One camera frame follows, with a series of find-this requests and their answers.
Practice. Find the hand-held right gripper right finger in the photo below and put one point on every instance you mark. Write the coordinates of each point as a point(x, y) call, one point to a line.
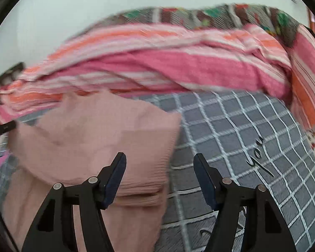
point(204, 181)

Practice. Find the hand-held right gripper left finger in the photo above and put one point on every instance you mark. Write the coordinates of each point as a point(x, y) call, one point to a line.
point(115, 178)

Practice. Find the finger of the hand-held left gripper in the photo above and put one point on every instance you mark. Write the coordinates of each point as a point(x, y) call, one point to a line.
point(2, 128)

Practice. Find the pink ribbed garment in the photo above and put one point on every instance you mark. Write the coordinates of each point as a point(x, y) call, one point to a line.
point(89, 136)

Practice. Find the dark wooden headboard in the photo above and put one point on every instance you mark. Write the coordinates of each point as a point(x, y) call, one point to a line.
point(5, 77)

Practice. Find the grey checked blanket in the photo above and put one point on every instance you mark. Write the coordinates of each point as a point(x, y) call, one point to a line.
point(225, 126)

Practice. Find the pink orange striped blanket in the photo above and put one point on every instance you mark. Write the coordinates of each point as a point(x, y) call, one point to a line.
point(160, 65)

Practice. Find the brown floral patterned pillow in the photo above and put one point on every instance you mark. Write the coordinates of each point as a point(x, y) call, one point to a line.
point(178, 14)

